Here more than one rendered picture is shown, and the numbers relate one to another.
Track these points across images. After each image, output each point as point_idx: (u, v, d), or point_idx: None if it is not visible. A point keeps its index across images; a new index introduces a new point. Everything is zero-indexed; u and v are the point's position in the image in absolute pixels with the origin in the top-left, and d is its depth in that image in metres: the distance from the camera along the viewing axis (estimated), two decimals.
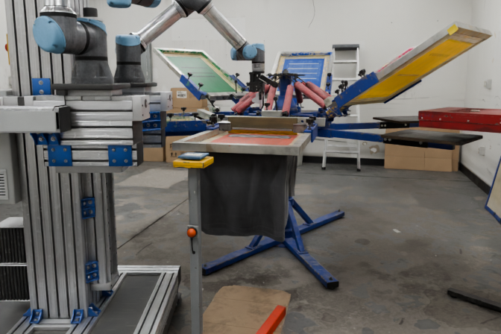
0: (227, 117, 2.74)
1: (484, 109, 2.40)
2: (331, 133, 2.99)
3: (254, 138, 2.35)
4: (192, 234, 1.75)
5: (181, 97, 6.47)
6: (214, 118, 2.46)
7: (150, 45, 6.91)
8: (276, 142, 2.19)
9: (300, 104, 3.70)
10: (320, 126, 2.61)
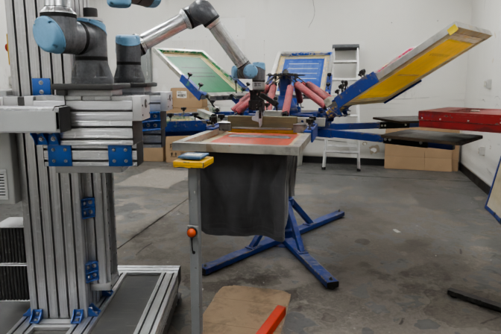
0: (227, 117, 2.74)
1: (484, 109, 2.40)
2: (331, 133, 2.99)
3: (254, 138, 2.35)
4: (192, 234, 1.75)
5: (181, 97, 6.47)
6: (214, 118, 2.46)
7: None
8: (276, 142, 2.19)
9: (300, 104, 3.70)
10: (320, 126, 2.61)
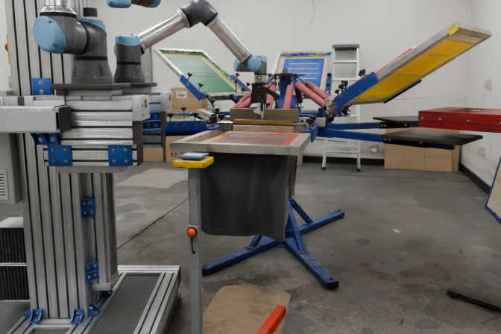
0: (227, 117, 2.74)
1: (484, 109, 2.40)
2: (331, 133, 2.99)
3: None
4: (192, 234, 1.75)
5: (181, 97, 6.47)
6: (214, 118, 2.46)
7: None
8: None
9: (300, 104, 3.70)
10: (320, 126, 2.61)
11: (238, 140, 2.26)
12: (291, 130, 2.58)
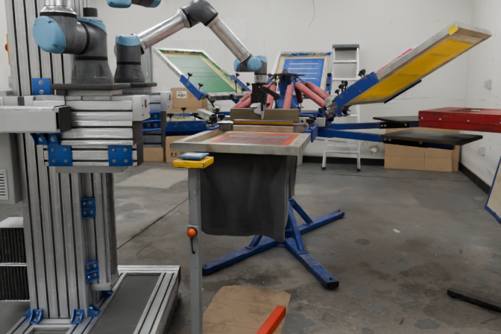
0: (227, 117, 2.74)
1: (484, 109, 2.40)
2: (331, 133, 2.99)
3: None
4: (192, 234, 1.75)
5: (181, 97, 6.47)
6: (214, 118, 2.46)
7: None
8: None
9: (300, 104, 3.70)
10: (320, 126, 2.61)
11: (238, 140, 2.26)
12: (291, 130, 2.58)
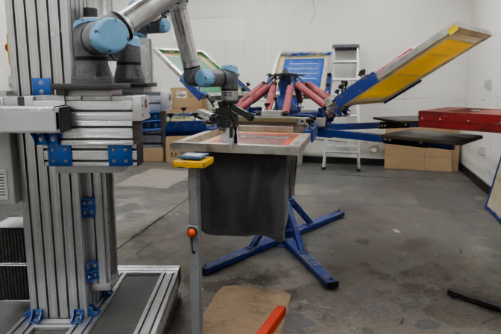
0: None
1: (484, 109, 2.40)
2: (331, 133, 2.99)
3: None
4: (192, 234, 1.75)
5: (181, 97, 6.47)
6: (214, 118, 2.46)
7: (150, 45, 6.91)
8: None
9: (300, 104, 3.70)
10: (320, 126, 2.61)
11: (238, 140, 2.26)
12: (291, 130, 2.58)
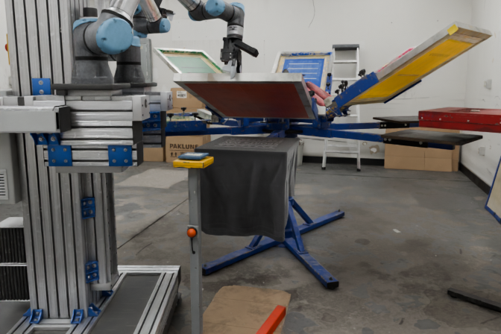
0: None
1: (484, 109, 2.40)
2: (331, 133, 2.99)
3: None
4: (192, 234, 1.75)
5: (181, 97, 6.47)
6: None
7: (150, 45, 6.91)
8: None
9: None
10: (321, 114, 2.60)
11: (238, 101, 2.25)
12: None
